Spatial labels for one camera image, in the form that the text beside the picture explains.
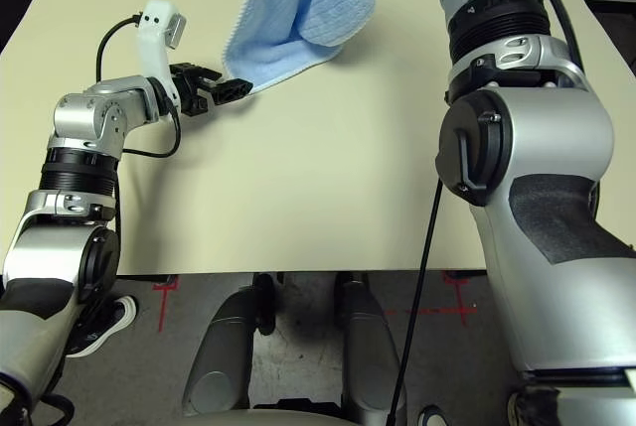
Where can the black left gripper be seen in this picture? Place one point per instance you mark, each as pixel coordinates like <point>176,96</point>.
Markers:
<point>189,93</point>

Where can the light blue towel white trim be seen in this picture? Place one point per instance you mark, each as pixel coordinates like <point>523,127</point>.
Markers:
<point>278,48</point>

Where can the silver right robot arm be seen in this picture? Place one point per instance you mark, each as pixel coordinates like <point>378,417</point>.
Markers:
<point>546,138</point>

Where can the red tape floor mark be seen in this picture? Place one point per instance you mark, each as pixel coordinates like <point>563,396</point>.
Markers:
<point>162,307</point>

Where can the black sneaker white sole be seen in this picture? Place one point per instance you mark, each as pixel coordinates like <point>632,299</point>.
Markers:
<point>107,322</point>

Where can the yellowish sneaker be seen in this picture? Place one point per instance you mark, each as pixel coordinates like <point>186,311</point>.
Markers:
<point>534,408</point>

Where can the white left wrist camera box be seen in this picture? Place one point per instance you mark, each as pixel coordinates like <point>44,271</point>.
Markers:
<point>156,19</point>

